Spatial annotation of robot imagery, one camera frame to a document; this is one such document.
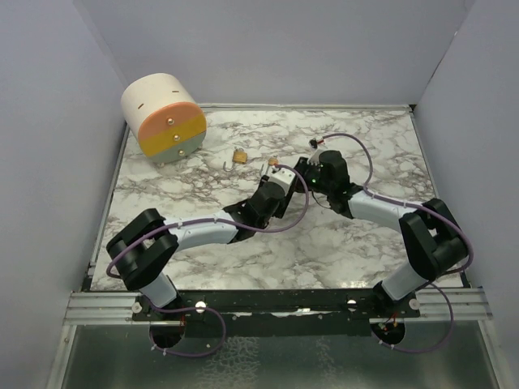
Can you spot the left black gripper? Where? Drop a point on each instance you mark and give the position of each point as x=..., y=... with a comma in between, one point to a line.
x=280, y=211

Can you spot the large brass padlock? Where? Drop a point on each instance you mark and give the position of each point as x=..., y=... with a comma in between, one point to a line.
x=239, y=157

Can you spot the round pastel drawer box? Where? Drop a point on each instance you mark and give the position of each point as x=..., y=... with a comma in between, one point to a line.
x=165, y=120

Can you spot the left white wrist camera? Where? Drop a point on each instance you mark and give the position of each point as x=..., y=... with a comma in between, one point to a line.
x=283, y=177

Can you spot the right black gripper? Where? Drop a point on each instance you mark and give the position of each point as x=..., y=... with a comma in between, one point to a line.
x=302, y=167

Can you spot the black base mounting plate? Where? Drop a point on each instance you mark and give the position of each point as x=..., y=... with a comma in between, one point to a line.
x=274, y=312

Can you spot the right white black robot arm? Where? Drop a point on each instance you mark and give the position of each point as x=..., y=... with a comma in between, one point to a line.
x=433, y=241

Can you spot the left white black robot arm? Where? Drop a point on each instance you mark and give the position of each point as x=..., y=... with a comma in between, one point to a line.
x=141, y=250

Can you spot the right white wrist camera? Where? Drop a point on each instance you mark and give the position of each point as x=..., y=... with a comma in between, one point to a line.
x=317, y=147

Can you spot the small brass padlock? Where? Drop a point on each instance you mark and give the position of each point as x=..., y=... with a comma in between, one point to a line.
x=271, y=165

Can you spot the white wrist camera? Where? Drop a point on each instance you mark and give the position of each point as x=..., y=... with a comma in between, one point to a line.
x=283, y=177
x=317, y=147

